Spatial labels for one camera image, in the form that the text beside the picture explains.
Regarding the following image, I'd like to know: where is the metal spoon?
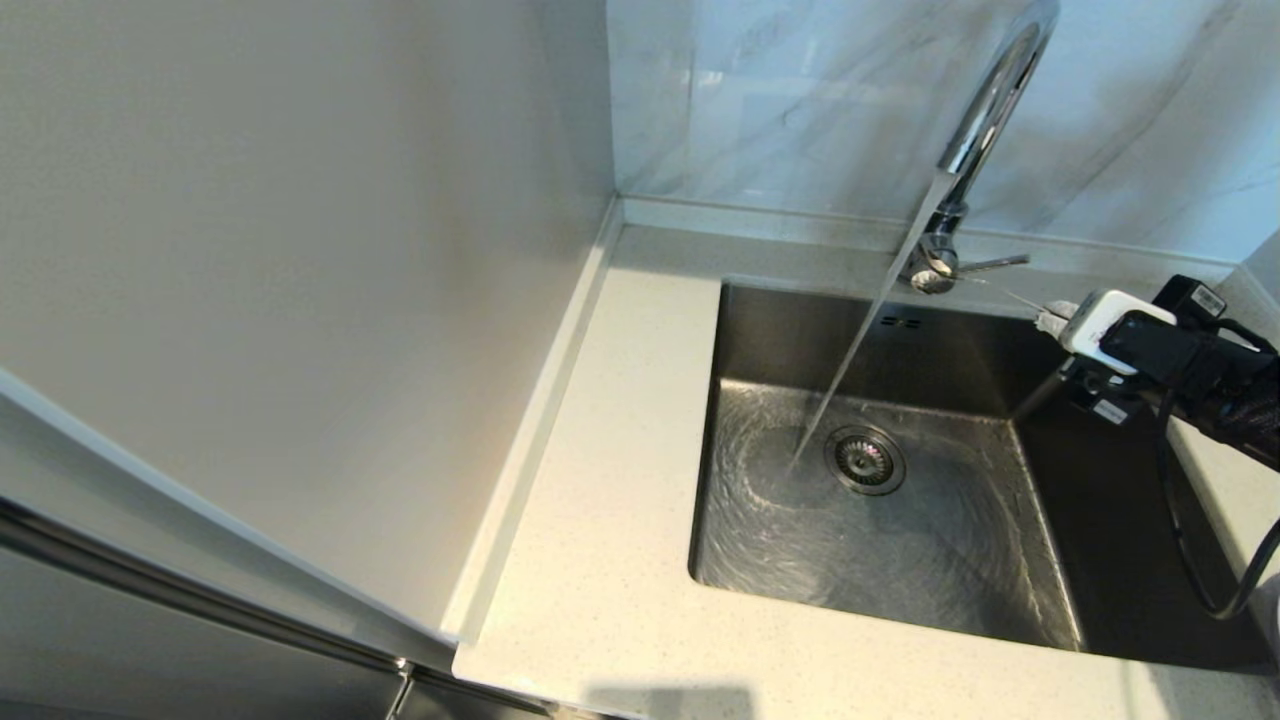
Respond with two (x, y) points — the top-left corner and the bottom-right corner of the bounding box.
(925, 250), (1049, 313)

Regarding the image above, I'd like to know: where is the chrome gooseneck faucet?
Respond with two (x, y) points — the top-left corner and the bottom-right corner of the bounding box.
(900, 0), (1061, 296)

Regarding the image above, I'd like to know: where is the stainless steel sink basin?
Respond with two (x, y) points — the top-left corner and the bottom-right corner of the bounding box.
(687, 282), (1271, 673)

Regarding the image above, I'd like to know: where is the round metal drain strainer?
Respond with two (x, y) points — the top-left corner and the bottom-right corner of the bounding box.
(826, 426), (908, 497)

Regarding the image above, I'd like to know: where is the white cabinet side panel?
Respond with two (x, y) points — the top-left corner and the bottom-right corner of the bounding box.
(0, 0), (623, 673)

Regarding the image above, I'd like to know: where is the grey steel appliance front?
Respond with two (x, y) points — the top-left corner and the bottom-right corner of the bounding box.
(0, 490), (561, 720)

